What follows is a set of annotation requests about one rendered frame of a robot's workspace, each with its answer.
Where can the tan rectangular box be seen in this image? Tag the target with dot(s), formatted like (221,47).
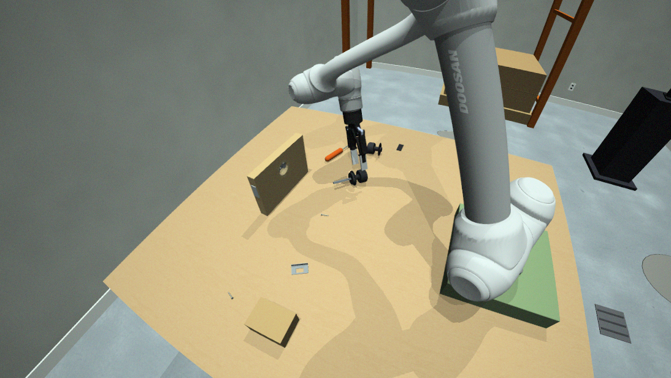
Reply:
(272,322)

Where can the orange-handled screwdriver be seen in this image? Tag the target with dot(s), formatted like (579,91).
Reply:
(334,154)

